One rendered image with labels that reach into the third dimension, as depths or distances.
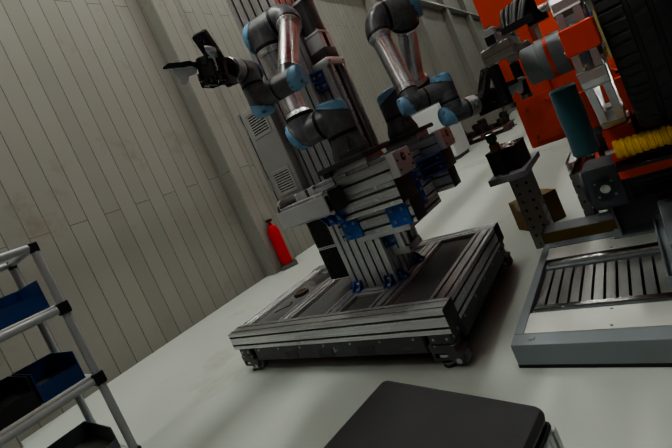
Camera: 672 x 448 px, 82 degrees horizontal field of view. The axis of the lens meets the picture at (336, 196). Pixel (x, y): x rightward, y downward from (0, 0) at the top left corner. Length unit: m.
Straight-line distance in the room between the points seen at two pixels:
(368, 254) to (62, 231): 2.66
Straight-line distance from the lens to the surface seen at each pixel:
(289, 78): 1.28
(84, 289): 3.75
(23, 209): 3.78
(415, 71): 1.87
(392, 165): 1.38
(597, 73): 1.26
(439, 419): 0.78
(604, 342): 1.34
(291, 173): 1.83
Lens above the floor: 0.80
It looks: 4 degrees down
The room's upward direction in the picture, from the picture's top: 24 degrees counter-clockwise
